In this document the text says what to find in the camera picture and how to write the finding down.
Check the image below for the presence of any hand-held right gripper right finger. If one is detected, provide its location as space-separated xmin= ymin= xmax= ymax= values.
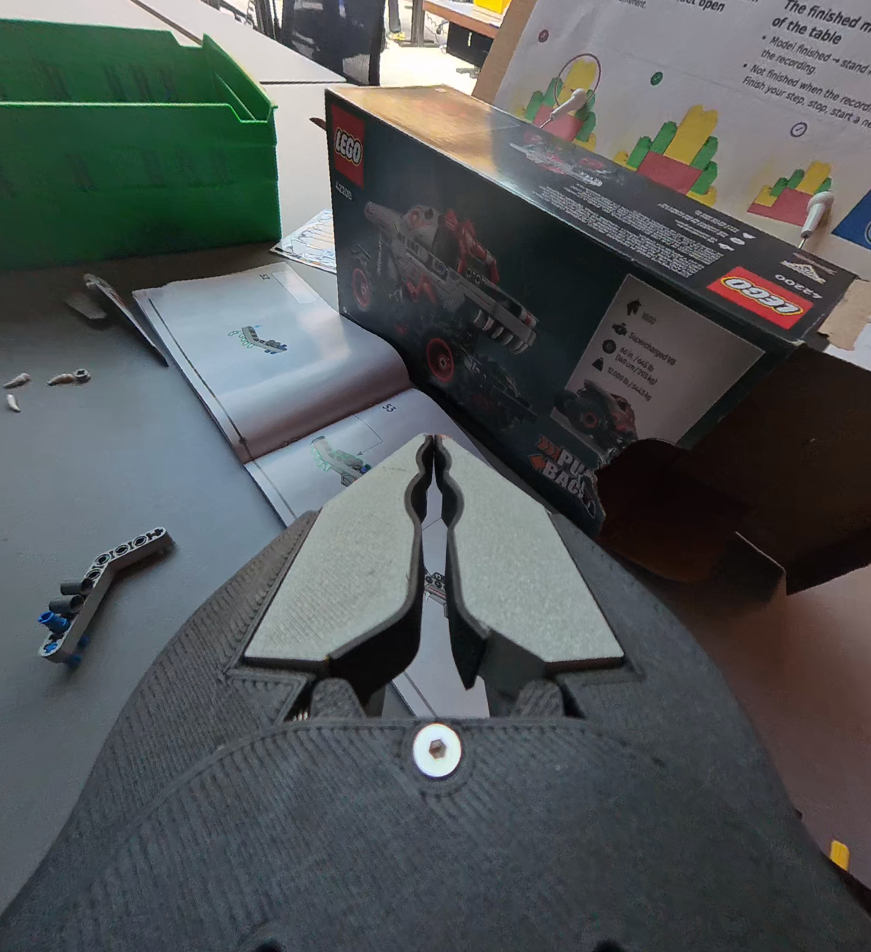
xmin=433 ymin=435 xmax=626 ymax=718

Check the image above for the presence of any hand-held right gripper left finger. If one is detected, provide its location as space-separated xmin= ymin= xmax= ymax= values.
xmin=242 ymin=433 xmax=436 ymax=713

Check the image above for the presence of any lego instruction booklet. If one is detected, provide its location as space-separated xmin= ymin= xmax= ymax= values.
xmin=132 ymin=262 xmax=496 ymax=718

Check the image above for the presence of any grey angled lego beam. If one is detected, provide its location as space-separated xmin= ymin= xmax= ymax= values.
xmin=37 ymin=526 xmax=177 ymax=667

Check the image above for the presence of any black lego set box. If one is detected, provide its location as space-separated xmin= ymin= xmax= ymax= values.
xmin=324 ymin=84 xmax=871 ymax=596

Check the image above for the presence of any lego sticker sheet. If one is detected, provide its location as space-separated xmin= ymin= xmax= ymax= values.
xmin=272 ymin=209 xmax=337 ymax=273

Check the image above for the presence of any long dark grey lego panel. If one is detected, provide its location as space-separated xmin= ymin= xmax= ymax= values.
xmin=83 ymin=273 xmax=171 ymax=368

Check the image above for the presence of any green plastic bin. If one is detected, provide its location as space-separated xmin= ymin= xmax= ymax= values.
xmin=0 ymin=15 xmax=282 ymax=278

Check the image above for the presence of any white instruction poster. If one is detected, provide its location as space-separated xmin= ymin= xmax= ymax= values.
xmin=494 ymin=0 xmax=871 ymax=298

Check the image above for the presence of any brown cardboard board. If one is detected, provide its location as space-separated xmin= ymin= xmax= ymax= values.
xmin=471 ymin=0 xmax=538 ymax=98

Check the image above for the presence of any wooden top table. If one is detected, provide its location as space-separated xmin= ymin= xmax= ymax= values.
xmin=422 ymin=0 xmax=514 ymax=32

